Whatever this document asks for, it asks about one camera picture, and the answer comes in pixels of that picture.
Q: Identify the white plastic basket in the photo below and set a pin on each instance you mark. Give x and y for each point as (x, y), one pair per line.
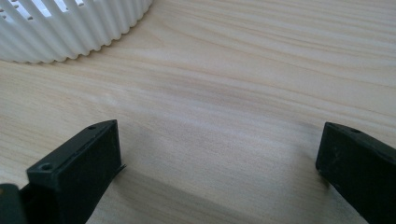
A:
(62, 37)

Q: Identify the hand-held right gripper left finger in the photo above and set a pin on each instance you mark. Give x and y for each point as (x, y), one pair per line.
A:
(77, 168)

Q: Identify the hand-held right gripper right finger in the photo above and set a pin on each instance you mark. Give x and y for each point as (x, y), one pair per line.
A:
(361, 168)

